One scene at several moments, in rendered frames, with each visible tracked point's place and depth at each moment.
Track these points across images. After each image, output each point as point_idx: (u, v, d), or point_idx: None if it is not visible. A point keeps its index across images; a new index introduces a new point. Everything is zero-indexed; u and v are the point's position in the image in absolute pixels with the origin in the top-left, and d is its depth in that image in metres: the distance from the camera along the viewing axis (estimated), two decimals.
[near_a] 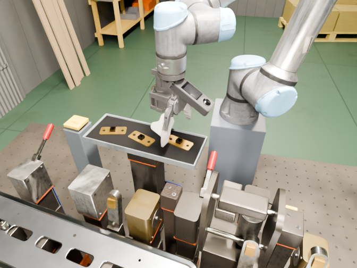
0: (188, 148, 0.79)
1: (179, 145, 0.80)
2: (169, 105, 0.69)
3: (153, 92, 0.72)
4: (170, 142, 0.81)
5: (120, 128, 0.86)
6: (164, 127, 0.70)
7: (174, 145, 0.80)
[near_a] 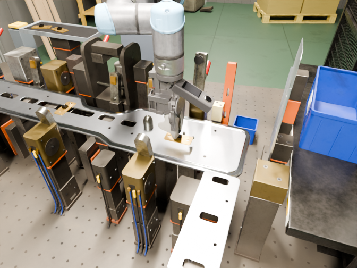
0: (189, 143, 0.78)
1: (179, 141, 0.79)
2: (170, 112, 0.69)
3: (152, 94, 0.71)
4: (169, 139, 0.79)
5: (47, 26, 1.21)
6: (172, 128, 0.74)
7: (175, 141, 0.79)
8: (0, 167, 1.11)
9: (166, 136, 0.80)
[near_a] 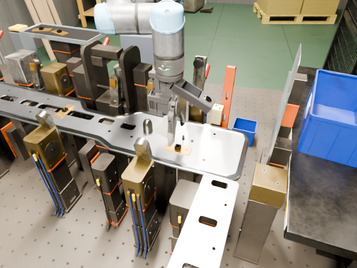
0: (188, 153, 0.80)
1: (178, 151, 0.81)
2: (170, 109, 0.68)
3: (152, 95, 0.71)
4: (169, 149, 0.81)
5: (47, 28, 1.22)
6: (169, 130, 0.71)
7: (174, 151, 0.81)
8: (0, 169, 1.11)
9: (165, 147, 0.82)
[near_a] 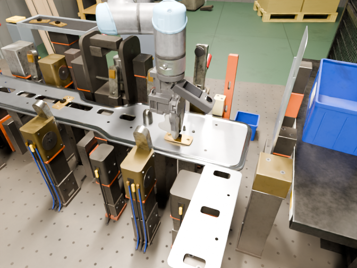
0: (189, 142, 0.78)
1: (179, 140, 0.78)
2: (171, 112, 0.69)
3: (152, 94, 0.71)
4: (169, 139, 0.79)
5: (44, 20, 1.20)
6: (172, 128, 0.73)
7: (175, 141, 0.78)
8: None
9: (166, 136, 0.80)
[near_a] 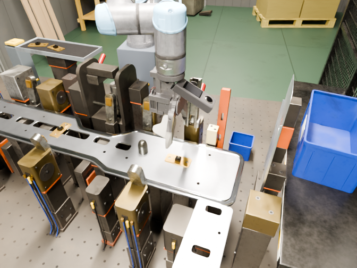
0: (188, 165, 0.84)
1: (179, 162, 0.84)
2: (171, 106, 0.68)
3: (152, 94, 0.71)
4: (169, 161, 0.85)
5: (43, 43, 1.22)
6: (168, 129, 0.70)
7: (175, 163, 0.84)
8: None
9: (166, 158, 0.86)
